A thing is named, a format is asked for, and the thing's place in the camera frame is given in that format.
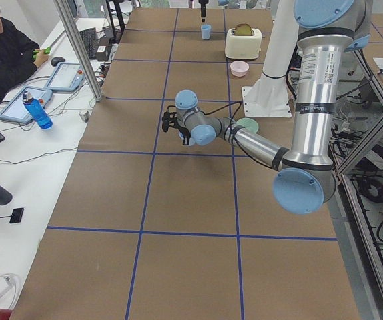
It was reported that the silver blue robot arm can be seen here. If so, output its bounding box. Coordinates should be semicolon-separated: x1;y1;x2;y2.
162;1;372;215

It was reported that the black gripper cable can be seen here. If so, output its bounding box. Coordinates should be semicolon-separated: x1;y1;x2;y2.
202;101;243;126

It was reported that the small black square pad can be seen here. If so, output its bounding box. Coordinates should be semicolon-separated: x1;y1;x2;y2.
9;207;24;224

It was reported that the near teach pendant tablet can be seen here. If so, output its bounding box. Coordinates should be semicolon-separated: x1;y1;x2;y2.
0;86;53;124

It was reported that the blue water bottle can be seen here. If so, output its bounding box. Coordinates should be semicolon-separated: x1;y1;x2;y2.
22;90;53;129

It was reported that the green bowl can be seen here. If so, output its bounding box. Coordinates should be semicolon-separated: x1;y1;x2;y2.
236;117;259;133

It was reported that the toast slice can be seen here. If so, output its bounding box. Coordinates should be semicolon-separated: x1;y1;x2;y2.
233;23;253;36

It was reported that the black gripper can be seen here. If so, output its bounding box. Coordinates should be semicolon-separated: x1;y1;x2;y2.
162;105;191;135

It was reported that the light blue cup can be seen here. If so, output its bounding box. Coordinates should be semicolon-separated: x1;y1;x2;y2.
178;132;196;147
201;24;212;40

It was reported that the aluminium frame post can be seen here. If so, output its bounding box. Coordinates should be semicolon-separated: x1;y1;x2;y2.
53;0;103;102

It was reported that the black computer mouse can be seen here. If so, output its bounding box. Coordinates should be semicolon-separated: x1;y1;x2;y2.
51;57;65;67

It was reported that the teach pendant tablet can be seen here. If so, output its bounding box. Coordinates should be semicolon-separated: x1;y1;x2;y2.
45;62;84;92
0;86;53;124

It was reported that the far teach pendant tablet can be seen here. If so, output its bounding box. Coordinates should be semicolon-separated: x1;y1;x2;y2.
45;62;84;92

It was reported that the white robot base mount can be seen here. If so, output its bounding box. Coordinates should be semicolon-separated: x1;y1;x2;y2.
242;0;299;118

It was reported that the pink bowl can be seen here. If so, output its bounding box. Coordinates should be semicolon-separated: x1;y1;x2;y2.
230;61;250;77

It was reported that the cream toaster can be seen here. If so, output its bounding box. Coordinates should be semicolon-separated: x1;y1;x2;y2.
224;28;262;59

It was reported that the black keyboard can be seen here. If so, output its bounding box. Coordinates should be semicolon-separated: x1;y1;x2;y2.
79;27;97;59

